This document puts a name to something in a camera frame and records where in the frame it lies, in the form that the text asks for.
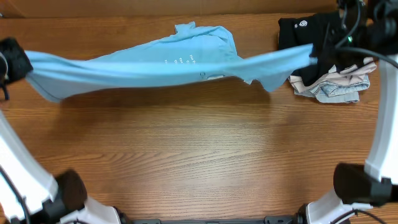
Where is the light blue printed t-shirt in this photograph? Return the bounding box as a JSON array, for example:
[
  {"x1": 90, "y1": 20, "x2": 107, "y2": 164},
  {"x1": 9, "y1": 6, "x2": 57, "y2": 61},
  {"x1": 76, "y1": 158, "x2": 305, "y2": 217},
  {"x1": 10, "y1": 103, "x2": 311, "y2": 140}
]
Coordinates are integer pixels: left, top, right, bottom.
[{"x1": 25, "y1": 22, "x2": 317, "y2": 103}]

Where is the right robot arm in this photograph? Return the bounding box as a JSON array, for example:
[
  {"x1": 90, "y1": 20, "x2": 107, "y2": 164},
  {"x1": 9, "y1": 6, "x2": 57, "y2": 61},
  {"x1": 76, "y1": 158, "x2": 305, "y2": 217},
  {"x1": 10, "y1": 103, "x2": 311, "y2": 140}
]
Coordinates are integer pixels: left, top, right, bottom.
[{"x1": 293, "y1": 1, "x2": 397, "y2": 223}]

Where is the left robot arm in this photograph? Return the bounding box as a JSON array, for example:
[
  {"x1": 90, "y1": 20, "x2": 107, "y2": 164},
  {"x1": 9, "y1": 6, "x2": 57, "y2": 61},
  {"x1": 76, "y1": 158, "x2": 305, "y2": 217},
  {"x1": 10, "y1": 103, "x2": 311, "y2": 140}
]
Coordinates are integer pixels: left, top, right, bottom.
[{"x1": 1, "y1": 37, "x2": 130, "y2": 223}]

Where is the black folded garment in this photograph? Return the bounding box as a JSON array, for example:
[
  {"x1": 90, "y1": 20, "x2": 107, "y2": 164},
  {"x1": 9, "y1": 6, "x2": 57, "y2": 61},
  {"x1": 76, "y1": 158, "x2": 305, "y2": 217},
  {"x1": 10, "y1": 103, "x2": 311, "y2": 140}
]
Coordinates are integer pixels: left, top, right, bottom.
[{"x1": 278, "y1": 11, "x2": 346, "y2": 86}]

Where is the beige folded garment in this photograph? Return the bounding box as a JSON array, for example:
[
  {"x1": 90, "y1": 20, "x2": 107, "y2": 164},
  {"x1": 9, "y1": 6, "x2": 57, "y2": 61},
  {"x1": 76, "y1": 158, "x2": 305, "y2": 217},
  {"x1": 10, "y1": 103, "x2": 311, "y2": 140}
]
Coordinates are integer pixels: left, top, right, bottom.
[{"x1": 289, "y1": 57, "x2": 377, "y2": 93}]

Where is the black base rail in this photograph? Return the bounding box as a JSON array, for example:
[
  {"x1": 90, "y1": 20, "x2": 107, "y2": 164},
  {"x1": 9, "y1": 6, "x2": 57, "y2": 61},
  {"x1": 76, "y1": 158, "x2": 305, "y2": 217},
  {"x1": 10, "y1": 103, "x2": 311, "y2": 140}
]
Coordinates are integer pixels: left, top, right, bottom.
[{"x1": 129, "y1": 215, "x2": 307, "y2": 224}]

